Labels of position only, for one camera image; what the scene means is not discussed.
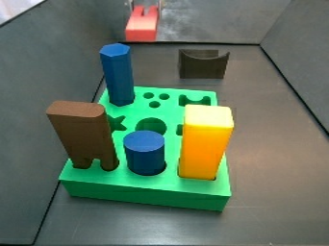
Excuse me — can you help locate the blue hexagonal prism block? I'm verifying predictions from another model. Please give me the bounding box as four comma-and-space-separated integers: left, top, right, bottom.
98, 43, 134, 107

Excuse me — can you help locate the green shape sorter board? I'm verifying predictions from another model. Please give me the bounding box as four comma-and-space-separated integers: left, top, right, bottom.
58, 86, 231, 211

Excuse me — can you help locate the brown arch-legged block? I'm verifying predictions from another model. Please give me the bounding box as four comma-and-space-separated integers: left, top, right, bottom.
46, 101, 117, 171

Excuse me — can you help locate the yellow rectangular block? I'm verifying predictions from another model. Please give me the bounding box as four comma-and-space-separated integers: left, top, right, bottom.
179, 105, 233, 180

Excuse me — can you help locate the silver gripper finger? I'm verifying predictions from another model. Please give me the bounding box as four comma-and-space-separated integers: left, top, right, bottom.
124, 0, 133, 11
156, 0, 164, 12

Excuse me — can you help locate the black curved stand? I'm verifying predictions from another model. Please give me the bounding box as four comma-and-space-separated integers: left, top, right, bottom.
179, 49, 229, 79

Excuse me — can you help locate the blue cylinder block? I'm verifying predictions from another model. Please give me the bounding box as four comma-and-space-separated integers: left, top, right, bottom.
122, 130, 165, 176

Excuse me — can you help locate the red double-square forked block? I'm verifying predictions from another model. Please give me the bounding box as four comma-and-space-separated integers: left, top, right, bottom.
124, 6, 158, 41

